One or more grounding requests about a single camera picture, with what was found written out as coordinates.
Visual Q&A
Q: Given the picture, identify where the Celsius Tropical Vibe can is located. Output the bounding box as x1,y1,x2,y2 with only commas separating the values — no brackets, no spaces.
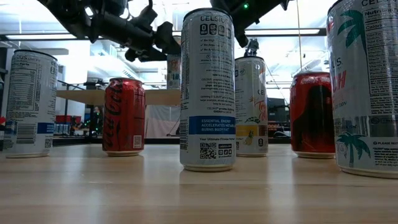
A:
234,56,269,158

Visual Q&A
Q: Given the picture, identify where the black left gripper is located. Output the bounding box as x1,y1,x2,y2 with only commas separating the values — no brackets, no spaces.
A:
99,14,182,62

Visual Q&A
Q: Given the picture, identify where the black ceiling beam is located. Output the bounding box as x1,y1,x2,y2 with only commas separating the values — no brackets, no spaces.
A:
0,27,327,42

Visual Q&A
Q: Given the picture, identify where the white Celsius can blue band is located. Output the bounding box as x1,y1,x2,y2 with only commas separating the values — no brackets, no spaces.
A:
179,7,236,173

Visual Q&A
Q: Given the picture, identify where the black hanging device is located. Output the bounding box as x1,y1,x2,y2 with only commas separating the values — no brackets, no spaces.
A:
244,38,261,58

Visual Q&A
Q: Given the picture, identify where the Celsius Peach Vibe can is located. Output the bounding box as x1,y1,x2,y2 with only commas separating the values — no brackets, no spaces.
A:
326,0,398,180

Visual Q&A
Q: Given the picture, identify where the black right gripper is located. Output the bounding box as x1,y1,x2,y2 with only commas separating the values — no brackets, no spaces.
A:
235,14,261,48

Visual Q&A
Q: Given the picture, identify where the black aluminium table frame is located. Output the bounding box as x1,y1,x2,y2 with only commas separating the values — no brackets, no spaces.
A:
51,79,293,147

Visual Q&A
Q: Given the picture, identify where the Celsius Arctic Vibe can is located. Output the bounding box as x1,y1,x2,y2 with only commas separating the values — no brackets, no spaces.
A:
1,49,59,159

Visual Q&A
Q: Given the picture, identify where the wooden shelf board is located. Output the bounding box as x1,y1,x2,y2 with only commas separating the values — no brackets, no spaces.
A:
55,89,182,106

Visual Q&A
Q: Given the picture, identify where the black computer monitor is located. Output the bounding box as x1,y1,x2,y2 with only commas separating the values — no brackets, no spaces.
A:
267,98,292,125

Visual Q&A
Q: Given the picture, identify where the white cloth sheet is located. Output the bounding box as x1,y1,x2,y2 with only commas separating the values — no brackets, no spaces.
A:
145,105,181,139

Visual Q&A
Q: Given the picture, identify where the Celsius can orange swirl logo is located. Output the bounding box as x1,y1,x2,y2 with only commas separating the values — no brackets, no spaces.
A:
167,53,182,90

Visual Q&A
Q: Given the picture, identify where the thin hanging pole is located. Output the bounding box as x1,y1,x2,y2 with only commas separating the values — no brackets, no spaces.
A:
295,0,303,74

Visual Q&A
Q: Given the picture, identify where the red Coca-Cola can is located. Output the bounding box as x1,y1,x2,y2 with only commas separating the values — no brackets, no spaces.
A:
101,77,146,157
289,71,336,160

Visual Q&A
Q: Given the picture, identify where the ceiling light strip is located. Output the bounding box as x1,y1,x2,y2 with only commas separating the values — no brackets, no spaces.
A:
6,33,77,40
248,29,321,35

